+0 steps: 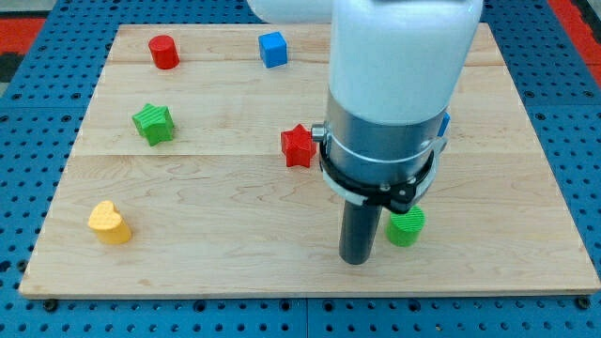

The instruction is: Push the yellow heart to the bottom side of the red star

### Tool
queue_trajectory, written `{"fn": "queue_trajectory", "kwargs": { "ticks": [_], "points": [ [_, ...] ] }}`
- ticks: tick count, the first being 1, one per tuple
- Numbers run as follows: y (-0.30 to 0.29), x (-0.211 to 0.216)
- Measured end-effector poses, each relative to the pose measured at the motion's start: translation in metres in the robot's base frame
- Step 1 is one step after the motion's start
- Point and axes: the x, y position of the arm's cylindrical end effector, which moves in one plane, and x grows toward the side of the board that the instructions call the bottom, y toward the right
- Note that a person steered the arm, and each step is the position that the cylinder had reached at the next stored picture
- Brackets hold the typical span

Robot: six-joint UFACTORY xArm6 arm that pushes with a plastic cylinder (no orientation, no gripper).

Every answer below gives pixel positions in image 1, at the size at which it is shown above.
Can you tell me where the red star block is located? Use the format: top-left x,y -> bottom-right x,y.
280,124 -> 316,168

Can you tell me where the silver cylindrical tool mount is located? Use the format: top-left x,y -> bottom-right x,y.
313,95 -> 447,214

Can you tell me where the blue block behind arm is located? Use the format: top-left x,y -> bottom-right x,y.
438,112 -> 451,137

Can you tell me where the blue cube block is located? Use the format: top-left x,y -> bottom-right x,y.
258,31 -> 288,69

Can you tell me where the green cylinder block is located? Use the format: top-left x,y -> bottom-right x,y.
385,206 -> 425,247

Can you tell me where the red cylinder block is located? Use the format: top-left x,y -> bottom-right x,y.
148,35 -> 179,69

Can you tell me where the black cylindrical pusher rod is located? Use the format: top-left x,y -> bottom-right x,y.
339,202 -> 382,265

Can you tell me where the yellow heart block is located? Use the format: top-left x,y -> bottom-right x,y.
87,200 -> 132,245

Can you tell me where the wooden board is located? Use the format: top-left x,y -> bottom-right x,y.
19,24 -> 600,300

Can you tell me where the green star block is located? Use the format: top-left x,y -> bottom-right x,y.
131,103 -> 175,146

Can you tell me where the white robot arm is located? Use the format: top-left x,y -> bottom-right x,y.
249,0 -> 484,265

